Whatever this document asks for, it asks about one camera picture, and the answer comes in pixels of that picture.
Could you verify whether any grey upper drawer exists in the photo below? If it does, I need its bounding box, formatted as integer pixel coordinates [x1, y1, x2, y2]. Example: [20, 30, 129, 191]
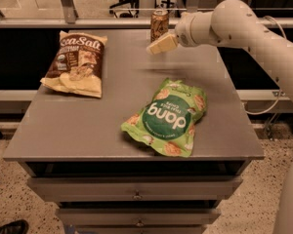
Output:
[27, 176, 242, 202]

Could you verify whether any orange soda can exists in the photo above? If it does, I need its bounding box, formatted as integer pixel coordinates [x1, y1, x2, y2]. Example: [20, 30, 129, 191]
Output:
[150, 9, 169, 42]

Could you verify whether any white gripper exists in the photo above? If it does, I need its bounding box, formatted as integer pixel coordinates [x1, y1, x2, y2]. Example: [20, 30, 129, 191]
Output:
[146, 12, 215, 55]

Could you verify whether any green dang chip bag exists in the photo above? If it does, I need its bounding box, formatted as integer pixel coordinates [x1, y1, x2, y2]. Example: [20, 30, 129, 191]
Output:
[121, 79, 207, 157]

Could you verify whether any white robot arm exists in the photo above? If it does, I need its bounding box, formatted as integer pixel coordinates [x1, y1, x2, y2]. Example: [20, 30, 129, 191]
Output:
[146, 0, 293, 234]

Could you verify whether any black office chair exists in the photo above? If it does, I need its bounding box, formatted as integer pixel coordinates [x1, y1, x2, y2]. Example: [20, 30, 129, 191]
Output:
[109, 0, 139, 18]

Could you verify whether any grey lower drawer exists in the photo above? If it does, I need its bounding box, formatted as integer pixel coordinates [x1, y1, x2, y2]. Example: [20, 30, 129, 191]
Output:
[56, 208, 220, 227]

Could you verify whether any grey drawer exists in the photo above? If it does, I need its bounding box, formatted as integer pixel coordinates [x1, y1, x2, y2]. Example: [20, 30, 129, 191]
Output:
[27, 176, 242, 202]
[56, 208, 220, 227]

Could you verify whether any black shoe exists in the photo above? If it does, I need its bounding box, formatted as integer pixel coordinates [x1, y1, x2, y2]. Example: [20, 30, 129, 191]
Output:
[0, 219, 28, 234]

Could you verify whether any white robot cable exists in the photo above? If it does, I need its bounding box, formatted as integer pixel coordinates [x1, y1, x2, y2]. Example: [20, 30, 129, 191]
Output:
[245, 15, 288, 116]

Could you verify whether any brown sea salt chip bag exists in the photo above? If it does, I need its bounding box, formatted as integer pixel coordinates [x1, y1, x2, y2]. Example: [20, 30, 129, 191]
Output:
[40, 31, 107, 98]

